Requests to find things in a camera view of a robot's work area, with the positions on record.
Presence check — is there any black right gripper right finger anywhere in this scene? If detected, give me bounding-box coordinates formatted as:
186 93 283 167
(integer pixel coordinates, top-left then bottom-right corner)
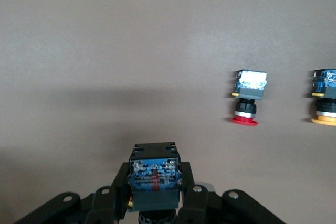
175 161 287 224

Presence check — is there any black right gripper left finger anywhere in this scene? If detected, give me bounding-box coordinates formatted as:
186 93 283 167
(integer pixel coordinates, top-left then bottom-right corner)
14 162 132 224

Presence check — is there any green mushroom push button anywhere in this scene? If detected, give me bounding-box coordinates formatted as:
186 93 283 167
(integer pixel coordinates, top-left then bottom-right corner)
128 142 184 224

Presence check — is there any red mushroom push button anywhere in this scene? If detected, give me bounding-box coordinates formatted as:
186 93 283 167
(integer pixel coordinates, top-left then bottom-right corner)
227 69 268 127

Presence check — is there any yellow mushroom push button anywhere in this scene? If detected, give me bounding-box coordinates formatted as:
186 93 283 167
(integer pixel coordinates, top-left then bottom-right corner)
307 68 336 126

